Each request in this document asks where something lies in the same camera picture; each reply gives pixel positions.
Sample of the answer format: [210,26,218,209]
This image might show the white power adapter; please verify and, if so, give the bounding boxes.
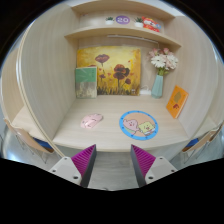
[140,87,151,95]

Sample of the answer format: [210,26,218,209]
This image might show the purple round number sign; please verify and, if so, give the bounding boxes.
[116,15,130,25]

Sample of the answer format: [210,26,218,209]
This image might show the left wooden chair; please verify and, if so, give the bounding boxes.
[4,118,54,156]

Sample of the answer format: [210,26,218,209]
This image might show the pink computer mouse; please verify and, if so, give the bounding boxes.
[80,113,103,129]

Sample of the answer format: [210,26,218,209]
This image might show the pink white flower bouquet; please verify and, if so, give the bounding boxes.
[149,48,178,76]

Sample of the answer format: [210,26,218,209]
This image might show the small right potted plant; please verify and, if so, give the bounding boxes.
[134,17,143,27]

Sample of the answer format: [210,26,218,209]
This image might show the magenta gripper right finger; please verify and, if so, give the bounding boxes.
[131,145,177,187]

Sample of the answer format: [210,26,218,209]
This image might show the orange book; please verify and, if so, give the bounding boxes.
[166,85,188,118]

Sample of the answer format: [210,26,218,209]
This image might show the right wooden chair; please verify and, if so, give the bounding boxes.
[182,121,224,163]

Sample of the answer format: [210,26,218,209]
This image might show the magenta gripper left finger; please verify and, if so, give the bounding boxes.
[49,145,97,188]

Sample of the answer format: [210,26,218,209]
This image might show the small potted plant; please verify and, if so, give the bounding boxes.
[105,17,114,25]
[134,17,143,27]

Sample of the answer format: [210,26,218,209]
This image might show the wooden desk shelf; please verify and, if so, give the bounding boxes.
[65,26,181,47]

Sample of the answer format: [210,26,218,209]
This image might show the wooden chair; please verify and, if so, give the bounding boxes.
[182,121,224,163]
[4,118,54,156]

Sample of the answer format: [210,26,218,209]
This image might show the green book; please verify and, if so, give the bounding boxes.
[75,67,97,99]

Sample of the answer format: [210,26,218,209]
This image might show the round cartoon mouse pad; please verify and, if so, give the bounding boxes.
[119,110,159,141]

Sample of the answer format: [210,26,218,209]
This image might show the small left potted plant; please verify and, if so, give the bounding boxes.
[105,17,114,25]

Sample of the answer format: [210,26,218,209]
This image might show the yellow flower painting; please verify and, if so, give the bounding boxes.
[76,46,141,96]

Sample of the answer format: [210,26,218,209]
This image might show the light blue vase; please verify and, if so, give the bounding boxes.
[151,75,163,99]

